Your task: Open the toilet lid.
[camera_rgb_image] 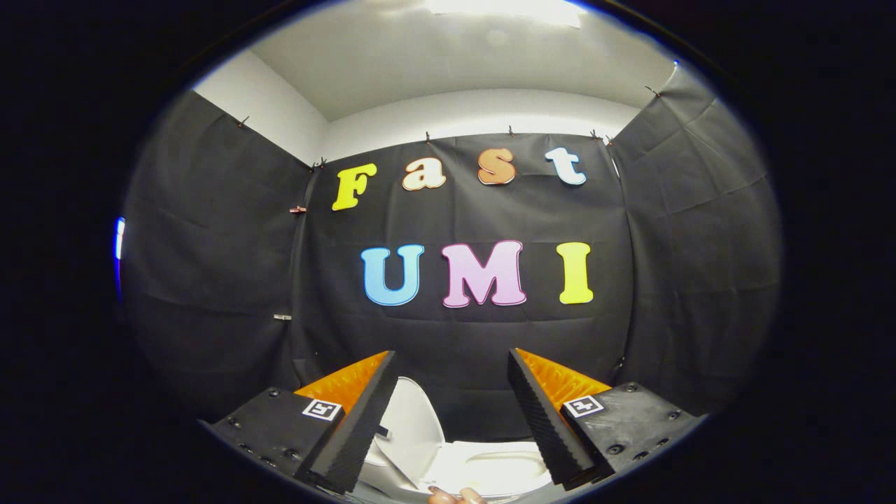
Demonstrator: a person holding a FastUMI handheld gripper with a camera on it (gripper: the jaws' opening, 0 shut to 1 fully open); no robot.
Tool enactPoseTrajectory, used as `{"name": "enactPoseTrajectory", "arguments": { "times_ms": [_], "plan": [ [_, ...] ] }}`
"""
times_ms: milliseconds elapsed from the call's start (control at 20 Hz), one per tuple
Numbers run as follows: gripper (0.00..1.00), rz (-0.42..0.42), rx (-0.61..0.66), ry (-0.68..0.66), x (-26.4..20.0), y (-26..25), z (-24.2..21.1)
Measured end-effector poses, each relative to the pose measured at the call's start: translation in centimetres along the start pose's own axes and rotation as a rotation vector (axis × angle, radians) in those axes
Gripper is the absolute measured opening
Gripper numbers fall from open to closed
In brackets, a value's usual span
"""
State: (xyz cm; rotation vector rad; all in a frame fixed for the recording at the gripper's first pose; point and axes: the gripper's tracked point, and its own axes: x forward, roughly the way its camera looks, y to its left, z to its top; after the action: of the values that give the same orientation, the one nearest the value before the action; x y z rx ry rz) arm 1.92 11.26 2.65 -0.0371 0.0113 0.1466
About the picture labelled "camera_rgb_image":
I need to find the white toilet seat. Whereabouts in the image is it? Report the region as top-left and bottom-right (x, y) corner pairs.
(419, 440), (554, 497)

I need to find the white toilet lid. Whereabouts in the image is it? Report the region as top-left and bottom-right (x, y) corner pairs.
(377, 377), (447, 485)

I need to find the white toilet bowl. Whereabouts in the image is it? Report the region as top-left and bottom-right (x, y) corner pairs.
(358, 440), (561, 503)

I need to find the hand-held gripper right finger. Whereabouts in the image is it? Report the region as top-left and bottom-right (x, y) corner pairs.
(507, 348), (706, 492)

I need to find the black backdrop cloth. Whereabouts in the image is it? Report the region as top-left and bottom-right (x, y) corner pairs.
(119, 63), (783, 443)

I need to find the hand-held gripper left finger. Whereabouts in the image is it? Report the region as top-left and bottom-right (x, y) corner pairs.
(209, 350), (398, 496)

